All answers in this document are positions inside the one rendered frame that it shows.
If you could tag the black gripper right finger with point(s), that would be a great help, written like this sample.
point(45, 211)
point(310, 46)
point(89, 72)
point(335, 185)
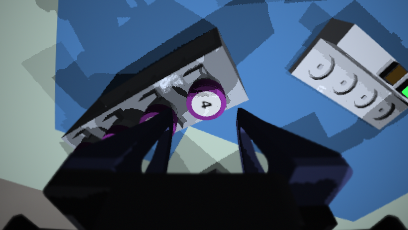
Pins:
point(315, 173)

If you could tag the light grey control panel with lamps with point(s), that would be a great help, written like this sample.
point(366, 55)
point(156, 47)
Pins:
point(348, 66)

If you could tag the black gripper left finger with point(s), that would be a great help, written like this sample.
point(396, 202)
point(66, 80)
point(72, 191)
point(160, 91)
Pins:
point(124, 151)

